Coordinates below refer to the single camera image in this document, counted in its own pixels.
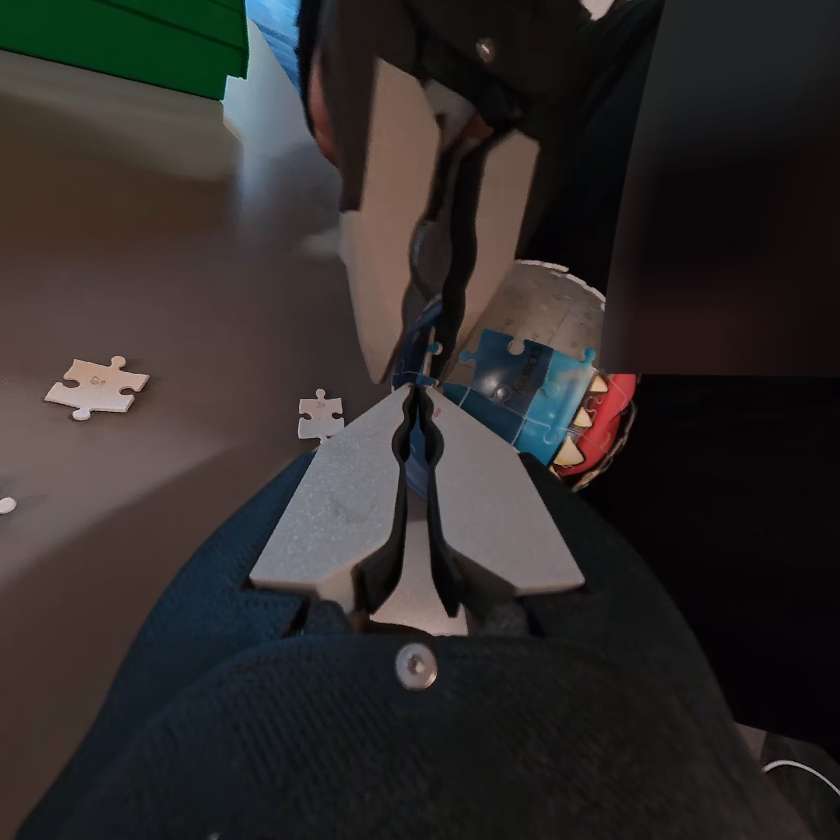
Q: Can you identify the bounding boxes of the white cable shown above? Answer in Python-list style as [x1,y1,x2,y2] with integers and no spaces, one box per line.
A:
[761,759,840,798]

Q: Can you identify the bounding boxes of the blue puzzle ball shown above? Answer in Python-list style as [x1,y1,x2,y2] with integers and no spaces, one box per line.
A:
[392,259,639,496]

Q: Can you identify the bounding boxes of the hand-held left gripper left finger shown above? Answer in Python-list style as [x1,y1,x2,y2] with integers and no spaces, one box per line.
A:
[249,386,419,618]

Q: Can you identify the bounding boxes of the green storage box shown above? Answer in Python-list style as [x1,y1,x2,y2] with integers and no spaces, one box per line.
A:
[0,0,252,101]

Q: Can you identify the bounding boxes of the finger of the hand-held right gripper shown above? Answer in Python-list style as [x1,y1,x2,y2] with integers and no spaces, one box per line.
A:
[340,56,460,387]
[433,125,543,385]

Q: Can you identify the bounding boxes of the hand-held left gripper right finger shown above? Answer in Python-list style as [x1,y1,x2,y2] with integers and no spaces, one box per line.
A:
[419,387,586,619]

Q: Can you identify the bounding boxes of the person's right hand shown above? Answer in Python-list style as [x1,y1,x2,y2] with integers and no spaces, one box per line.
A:
[303,46,343,168]

